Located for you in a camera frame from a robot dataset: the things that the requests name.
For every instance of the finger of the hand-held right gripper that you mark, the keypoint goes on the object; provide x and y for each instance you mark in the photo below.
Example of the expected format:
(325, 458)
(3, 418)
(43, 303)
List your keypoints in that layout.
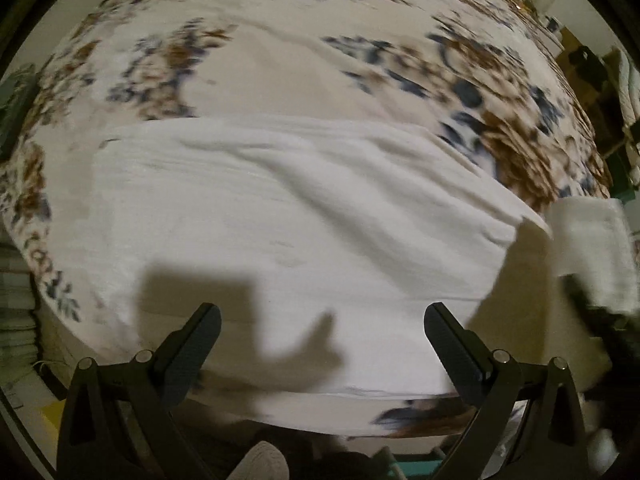
(582, 292)

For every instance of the stack of green books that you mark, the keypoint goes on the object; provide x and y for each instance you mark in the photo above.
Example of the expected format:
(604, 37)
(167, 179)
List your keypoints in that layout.
(17, 305)

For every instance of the white towel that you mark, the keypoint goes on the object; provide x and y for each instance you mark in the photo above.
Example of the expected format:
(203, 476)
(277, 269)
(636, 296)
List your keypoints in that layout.
(280, 240)

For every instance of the floral printed blanket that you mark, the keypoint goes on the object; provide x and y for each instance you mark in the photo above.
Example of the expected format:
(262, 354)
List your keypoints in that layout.
(280, 60)

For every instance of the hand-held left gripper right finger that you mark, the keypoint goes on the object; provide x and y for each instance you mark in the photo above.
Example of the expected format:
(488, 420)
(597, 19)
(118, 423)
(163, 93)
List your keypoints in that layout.
(452, 347)

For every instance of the person's white shoe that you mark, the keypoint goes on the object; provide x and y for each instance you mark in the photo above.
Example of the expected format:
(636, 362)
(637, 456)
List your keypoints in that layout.
(260, 462)

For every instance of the white folded cloth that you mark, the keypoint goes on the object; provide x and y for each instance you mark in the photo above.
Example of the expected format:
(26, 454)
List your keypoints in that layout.
(630, 90)

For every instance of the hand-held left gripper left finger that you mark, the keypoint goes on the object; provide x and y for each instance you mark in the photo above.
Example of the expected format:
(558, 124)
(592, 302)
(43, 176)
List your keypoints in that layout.
(192, 347)

